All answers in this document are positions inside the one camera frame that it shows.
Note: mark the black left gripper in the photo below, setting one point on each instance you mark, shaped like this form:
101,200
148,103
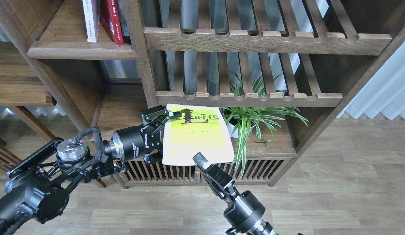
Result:
144,140

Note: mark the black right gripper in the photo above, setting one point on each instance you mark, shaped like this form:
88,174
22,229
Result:
244,211

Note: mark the yellow-green paperback book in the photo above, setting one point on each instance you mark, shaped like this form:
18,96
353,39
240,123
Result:
200,129

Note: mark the red paperback book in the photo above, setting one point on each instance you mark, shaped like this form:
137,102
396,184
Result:
109,19

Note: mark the white lavender paperback book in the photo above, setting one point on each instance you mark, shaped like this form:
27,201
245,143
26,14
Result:
91,15

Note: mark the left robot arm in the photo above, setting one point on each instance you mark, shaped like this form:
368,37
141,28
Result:
39,186

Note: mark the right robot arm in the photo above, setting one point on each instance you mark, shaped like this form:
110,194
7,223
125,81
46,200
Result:
244,211

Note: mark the upright books on shelf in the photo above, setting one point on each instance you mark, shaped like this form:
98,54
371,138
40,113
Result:
123,21

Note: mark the spider plant in white pot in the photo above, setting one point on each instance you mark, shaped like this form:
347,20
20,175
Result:
244,118

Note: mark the wooden side table left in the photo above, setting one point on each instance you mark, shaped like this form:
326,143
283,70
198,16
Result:
28,110

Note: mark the white curtain right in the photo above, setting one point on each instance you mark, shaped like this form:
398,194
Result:
384,93

